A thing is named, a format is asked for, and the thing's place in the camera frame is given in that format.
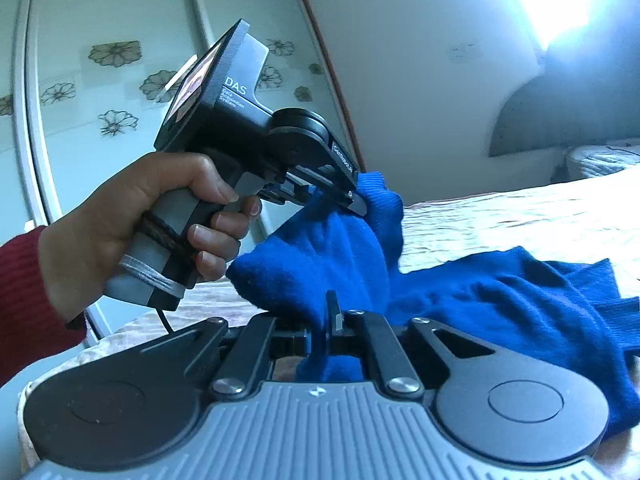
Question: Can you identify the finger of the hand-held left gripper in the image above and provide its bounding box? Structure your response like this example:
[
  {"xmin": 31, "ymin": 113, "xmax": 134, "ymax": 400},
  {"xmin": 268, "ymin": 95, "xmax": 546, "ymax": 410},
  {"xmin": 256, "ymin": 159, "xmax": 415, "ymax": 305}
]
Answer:
[
  {"xmin": 290, "ymin": 171, "xmax": 369, "ymax": 217},
  {"xmin": 259, "ymin": 181, "xmax": 312, "ymax": 207}
]

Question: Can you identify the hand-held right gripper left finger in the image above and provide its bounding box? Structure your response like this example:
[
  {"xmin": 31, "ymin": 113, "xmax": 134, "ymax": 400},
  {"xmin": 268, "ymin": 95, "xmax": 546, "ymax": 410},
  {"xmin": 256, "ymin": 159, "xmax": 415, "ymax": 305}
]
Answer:
[{"xmin": 120, "ymin": 314, "xmax": 307, "ymax": 397}]

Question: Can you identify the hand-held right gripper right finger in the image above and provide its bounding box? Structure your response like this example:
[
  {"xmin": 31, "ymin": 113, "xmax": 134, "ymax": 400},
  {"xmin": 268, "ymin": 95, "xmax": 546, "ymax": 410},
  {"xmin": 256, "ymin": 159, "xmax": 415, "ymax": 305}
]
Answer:
[{"xmin": 325, "ymin": 290, "xmax": 502, "ymax": 397}]

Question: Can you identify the blue knitted sweater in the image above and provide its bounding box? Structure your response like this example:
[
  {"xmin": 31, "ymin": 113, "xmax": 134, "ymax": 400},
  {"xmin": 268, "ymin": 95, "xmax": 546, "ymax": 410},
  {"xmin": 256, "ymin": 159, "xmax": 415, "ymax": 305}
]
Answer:
[{"xmin": 227, "ymin": 171, "xmax": 640, "ymax": 443}]

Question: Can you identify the person's left forearm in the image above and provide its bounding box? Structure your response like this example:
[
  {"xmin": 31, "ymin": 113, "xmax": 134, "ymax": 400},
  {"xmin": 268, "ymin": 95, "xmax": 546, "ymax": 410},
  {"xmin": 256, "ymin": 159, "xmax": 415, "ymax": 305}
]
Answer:
[{"xmin": 0, "ymin": 225, "xmax": 88, "ymax": 387}]

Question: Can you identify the person's left hand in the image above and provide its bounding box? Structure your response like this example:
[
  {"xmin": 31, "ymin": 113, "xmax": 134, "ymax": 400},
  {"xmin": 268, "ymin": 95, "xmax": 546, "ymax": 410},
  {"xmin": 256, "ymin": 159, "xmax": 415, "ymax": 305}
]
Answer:
[{"xmin": 39, "ymin": 152, "xmax": 263, "ymax": 322}]

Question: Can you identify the floral glass wardrobe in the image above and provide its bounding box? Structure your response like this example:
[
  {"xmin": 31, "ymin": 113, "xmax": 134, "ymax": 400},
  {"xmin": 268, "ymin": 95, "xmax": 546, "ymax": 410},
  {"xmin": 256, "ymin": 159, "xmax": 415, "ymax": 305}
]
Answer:
[{"xmin": 0, "ymin": 0, "xmax": 368, "ymax": 348}]

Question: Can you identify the dark rounded headboard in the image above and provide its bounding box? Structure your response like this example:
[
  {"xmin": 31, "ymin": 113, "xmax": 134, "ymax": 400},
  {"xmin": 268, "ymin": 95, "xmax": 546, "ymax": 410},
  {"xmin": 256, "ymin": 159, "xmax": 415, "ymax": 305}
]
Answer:
[{"xmin": 489, "ymin": 5, "xmax": 640, "ymax": 158}]

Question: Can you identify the quilted pillow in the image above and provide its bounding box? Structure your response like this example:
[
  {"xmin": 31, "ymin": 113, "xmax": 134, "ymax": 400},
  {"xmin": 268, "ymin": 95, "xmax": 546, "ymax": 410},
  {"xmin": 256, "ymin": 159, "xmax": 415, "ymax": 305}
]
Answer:
[{"xmin": 565, "ymin": 144, "xmax": 640, "ymax": 182}]

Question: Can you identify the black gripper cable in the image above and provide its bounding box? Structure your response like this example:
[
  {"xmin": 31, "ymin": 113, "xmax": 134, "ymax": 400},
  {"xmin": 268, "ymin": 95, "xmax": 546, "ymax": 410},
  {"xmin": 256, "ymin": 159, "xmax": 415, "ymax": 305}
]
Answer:
[{"xmin": 156, "ymin": 305, "xmax": 177, "ymax": 336}]

